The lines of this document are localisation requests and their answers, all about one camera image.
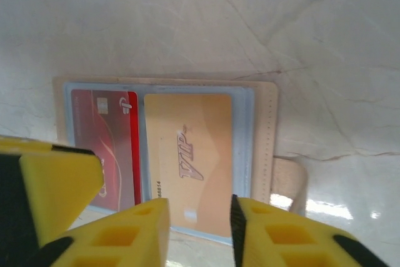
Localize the red credit card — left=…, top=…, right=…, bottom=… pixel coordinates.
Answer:
left=70, top=89, right=139, bottom=213

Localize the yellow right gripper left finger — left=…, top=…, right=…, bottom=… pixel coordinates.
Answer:
left=39, top=198, right=172, bottom=267

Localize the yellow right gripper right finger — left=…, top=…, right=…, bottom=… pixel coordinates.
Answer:
left=230, top=194, right=390, bottom=267

